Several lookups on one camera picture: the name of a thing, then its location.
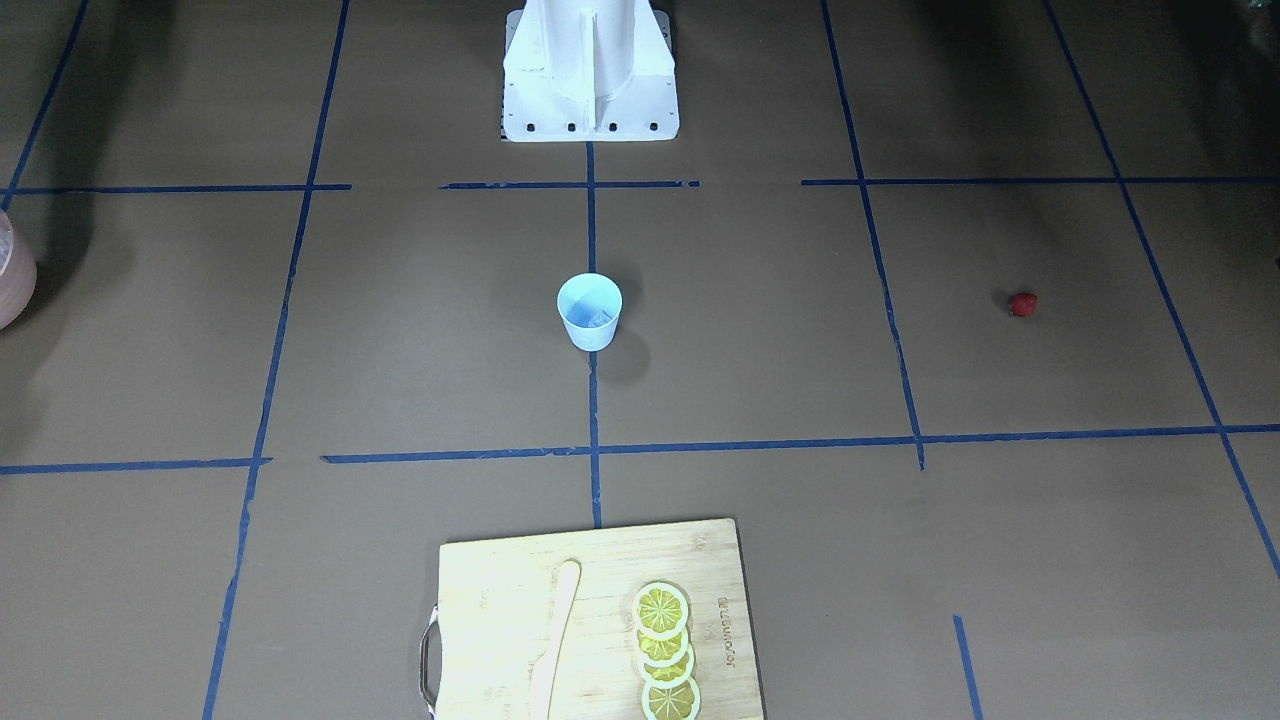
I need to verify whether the light blue paper cup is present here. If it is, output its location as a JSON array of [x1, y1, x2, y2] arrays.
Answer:
[[556, 273, 625, 352]]

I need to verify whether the wooden cutting board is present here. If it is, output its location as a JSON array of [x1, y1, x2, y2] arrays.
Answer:
[[419, 518, 765, 719]]

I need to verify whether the red strawberry on table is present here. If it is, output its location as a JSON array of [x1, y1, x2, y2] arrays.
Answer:
[[1007, 292, 1039, 318]]

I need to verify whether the pink bowl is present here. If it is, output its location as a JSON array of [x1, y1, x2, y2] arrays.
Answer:
[[1, 210, 38, 331]]

